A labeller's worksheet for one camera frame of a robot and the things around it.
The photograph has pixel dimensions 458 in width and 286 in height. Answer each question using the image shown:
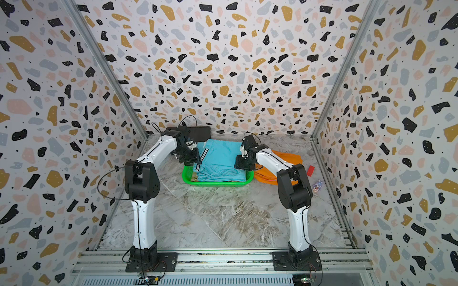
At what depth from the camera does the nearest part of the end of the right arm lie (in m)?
0.74

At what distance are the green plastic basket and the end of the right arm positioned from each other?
0.06m

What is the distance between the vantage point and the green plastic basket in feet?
3.01
